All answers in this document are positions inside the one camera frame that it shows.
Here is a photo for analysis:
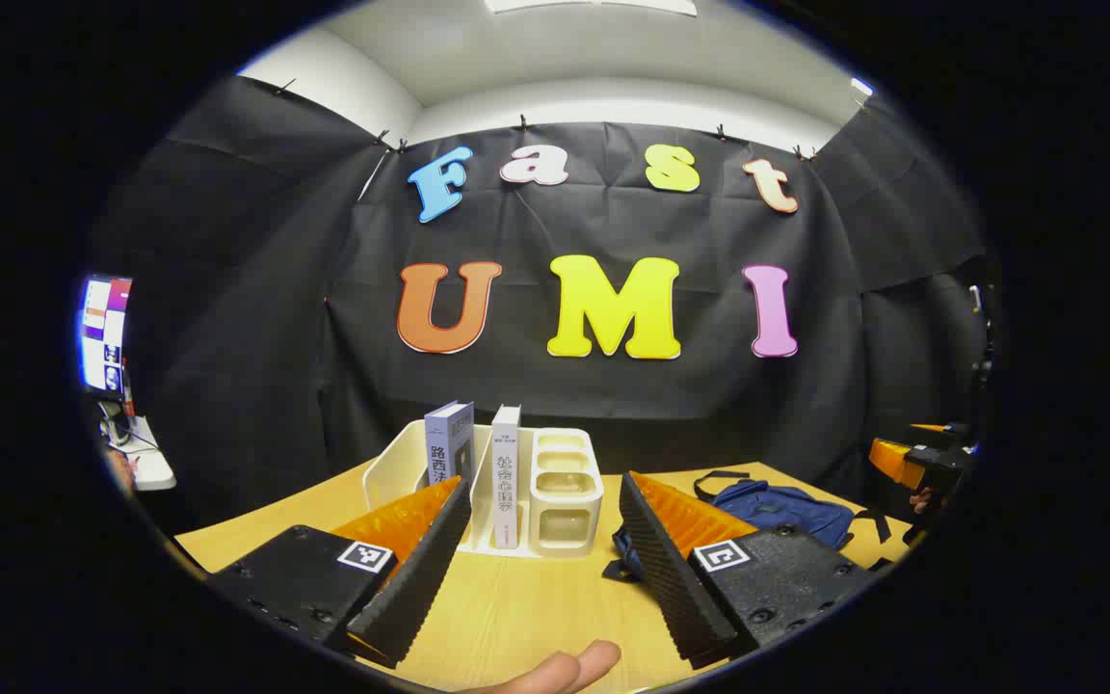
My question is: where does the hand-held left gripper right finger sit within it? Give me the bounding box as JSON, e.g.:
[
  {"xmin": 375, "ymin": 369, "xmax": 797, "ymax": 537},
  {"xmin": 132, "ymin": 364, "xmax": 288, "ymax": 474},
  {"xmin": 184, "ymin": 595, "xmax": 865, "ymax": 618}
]
[{"xmin": 619, "ymin": 470, "xmax": 882, "ymax": 671}]

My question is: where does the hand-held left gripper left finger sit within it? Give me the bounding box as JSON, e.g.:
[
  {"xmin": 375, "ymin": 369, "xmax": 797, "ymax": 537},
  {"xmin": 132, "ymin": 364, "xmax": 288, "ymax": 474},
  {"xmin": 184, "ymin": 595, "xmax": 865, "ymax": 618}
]
[{"xmin": 206, "ymin": 475, "xmax": 474, "ymax": 669}]

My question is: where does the blue schoolbag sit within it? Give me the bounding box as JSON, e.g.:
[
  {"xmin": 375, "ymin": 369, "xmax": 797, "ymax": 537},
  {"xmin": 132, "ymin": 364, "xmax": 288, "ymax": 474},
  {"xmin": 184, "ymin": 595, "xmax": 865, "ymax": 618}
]
[{"xmin": 601, "ymin": 469, "xmax": 893, "ymax": 582}]

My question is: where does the white book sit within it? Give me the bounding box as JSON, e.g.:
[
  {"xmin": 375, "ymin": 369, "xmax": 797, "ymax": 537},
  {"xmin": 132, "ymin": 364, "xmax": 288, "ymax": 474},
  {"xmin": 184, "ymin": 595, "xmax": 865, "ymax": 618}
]
[{"xmin": 490, "ymin": 405, "xmax": 522, "ymax": 550}]

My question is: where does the white plastic bookshelf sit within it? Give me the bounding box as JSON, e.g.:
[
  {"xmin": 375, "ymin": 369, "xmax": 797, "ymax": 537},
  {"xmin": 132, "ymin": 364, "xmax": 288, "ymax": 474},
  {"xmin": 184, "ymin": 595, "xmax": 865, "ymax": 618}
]
[{"xmin": 362, "ymin": 417, "xmax": 606, "ymax": 560}]

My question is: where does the lavender book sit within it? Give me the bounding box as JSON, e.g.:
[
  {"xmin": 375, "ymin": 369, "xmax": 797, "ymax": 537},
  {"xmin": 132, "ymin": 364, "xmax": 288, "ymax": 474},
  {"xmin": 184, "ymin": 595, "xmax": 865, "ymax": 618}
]
[{"xmin": 424, "ymin": 401, "xmax": 475, "ymax": 488}]

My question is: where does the dark equipment stand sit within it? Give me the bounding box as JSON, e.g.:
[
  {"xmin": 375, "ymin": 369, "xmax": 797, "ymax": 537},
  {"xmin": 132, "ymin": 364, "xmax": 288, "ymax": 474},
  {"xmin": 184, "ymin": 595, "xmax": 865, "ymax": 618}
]
[{"xmin": 965, "ymin": 282, "xmax": 999, "ymax": 425}]

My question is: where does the white side table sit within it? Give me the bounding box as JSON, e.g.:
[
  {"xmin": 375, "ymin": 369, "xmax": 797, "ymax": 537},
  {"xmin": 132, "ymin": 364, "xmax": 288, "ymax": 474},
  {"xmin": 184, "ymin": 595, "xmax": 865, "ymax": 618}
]
[{"xmin": 97, "ymin": 414, "xmax": 177, "ymax": 493}]

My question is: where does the computer monitor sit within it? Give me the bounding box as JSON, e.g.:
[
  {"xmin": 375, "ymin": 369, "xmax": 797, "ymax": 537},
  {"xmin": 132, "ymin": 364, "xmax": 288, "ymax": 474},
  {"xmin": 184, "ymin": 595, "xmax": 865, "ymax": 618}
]
[{"xmin": 81, "ymin": 275, "xmax": 134, "ymax": 396}]

